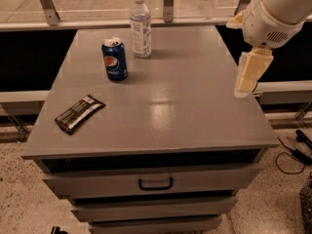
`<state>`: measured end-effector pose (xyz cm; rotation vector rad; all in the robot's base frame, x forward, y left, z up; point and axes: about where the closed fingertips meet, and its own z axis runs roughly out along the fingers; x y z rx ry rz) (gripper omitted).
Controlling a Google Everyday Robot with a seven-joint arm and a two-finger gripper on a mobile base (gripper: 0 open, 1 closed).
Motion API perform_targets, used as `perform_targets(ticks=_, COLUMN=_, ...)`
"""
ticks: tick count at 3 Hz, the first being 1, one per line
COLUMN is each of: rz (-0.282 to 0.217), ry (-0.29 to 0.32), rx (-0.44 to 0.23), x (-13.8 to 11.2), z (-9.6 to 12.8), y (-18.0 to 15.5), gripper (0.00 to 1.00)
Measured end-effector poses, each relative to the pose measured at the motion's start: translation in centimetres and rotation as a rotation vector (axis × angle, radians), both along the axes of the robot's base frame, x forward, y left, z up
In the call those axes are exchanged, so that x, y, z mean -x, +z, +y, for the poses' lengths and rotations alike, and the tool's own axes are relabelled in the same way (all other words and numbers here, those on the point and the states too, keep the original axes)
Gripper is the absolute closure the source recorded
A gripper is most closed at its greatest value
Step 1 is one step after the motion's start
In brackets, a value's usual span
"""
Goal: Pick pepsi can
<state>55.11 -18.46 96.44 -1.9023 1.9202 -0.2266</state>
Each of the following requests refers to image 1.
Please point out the black drawer handle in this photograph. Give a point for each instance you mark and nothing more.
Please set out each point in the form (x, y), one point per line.
(155, 184)

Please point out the black snack wrapper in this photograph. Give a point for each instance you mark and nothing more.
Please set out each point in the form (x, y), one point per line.
(71, 119)

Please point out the metal window railing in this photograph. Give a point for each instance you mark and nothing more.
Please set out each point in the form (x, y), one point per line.
(23, 15)

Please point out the blue pepsi can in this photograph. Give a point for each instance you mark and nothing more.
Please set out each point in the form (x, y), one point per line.
(114, 58)

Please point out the grey drawer cabinet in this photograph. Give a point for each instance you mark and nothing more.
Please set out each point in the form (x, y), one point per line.
(175, 115)

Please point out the clear plastic water bottle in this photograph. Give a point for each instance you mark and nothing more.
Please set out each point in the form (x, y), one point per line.
(141, 29)

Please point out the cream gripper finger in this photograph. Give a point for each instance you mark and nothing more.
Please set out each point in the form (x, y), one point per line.
(237, 21)
(252, 65)

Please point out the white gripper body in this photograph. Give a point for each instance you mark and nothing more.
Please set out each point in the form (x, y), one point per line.
(264, 24)

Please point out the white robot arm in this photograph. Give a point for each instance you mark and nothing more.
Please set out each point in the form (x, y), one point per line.
(266, 25)

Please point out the black wire basket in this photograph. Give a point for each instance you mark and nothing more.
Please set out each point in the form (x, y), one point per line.
(305, 196)

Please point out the black object on floor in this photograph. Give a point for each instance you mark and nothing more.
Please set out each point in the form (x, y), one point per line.
(57, 230)

